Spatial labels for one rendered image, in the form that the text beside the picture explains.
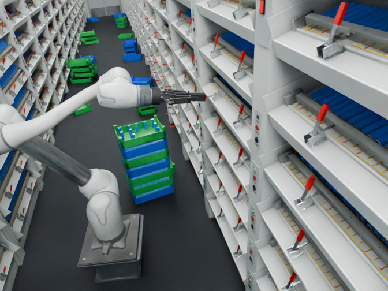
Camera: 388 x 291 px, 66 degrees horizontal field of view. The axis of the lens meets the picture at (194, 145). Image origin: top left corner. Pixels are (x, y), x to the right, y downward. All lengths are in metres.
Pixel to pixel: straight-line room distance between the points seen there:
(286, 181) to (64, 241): 1.61
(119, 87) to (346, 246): 0.93
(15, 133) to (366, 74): 1.18
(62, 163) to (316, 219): 1.21
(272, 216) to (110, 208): 0.82
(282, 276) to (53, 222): 1.64
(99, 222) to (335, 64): 1.27
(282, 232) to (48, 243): 1.59
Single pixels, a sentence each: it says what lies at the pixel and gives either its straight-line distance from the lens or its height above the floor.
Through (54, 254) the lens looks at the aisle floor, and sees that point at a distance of 2.12.
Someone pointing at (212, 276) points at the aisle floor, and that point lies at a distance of 1.78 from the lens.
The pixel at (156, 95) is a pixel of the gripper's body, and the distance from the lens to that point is 1.24.
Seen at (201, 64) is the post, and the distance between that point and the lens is 1.47.
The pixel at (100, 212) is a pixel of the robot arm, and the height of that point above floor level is 0.47.
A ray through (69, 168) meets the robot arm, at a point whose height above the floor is 0.63.
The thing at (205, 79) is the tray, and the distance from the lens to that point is 1.50.
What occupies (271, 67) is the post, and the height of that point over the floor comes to 1.24.
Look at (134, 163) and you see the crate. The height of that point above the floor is 0.35.
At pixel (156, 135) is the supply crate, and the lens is 1.94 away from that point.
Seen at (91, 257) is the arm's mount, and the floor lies 0.22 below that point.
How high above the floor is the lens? 1.49
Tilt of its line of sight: 33 degrees down
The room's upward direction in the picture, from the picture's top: 5 degrees counter-clockwise
